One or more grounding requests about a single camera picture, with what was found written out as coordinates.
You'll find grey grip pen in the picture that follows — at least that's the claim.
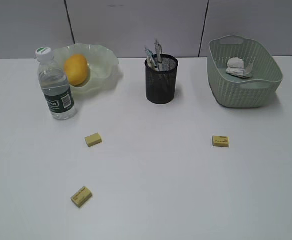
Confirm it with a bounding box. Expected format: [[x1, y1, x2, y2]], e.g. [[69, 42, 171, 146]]
[[154, 39, 162, 72]]

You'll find blue grip pen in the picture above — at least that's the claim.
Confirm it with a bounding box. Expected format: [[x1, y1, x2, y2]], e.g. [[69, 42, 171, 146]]
[[144, 47, 158, 72]]

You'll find yellow eraser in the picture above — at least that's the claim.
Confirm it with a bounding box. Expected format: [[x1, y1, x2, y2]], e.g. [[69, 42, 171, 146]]
[[212, 135, 229, 148], [71, 186, 92, 208], [84, 133, 102, 147]]

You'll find yellow mango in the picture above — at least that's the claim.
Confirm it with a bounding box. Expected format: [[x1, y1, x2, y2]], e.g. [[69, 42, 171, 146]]
[[63, 54, 88, 86]]

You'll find clear water bottle green label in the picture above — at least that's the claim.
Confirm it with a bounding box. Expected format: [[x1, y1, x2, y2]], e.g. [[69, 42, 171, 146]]
[[35, 47, 76, 120]]

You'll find white waste paper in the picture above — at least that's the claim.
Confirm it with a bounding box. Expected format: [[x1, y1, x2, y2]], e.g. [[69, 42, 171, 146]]
[[225, 57, 253, 79]]

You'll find beige grip pen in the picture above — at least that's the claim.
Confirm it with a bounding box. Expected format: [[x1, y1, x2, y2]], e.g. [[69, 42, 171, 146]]
[[146, 57, 153, 69]]

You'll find black mesh pen holder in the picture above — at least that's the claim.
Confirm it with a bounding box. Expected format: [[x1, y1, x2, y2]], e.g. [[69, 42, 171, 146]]
[[144, 54, 178, 105]]

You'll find yellow eraser behind bottle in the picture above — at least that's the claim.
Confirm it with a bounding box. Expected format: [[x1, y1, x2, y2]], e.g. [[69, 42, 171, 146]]
[[84, 133, 102, 147]]

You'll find green wavy glass plate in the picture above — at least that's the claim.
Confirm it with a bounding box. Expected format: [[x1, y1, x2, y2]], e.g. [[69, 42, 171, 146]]
[[53, 43, 119, 95]]

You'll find green plastic woven basket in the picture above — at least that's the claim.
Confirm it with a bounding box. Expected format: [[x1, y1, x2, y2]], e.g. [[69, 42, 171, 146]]
[[207, 35, 283, 108]]

